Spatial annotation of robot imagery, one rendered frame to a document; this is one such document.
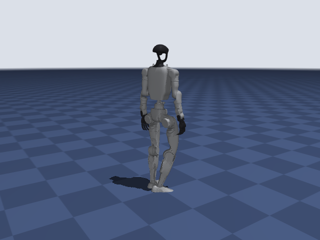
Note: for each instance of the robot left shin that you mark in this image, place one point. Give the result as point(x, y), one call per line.
point(153, 161)

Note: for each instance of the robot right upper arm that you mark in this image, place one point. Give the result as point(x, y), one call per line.
point(174, 79)

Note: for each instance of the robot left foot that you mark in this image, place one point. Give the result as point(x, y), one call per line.
point(151, 184)

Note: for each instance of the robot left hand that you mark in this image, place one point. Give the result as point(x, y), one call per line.
point(143, 122)

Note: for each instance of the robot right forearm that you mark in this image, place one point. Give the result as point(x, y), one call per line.
point(178, 105)

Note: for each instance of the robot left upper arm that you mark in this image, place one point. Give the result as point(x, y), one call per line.
point(144, 91)

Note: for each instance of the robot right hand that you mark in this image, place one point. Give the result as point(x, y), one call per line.
point(182, 125)

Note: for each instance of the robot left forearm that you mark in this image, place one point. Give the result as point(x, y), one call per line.
point(143, 104)

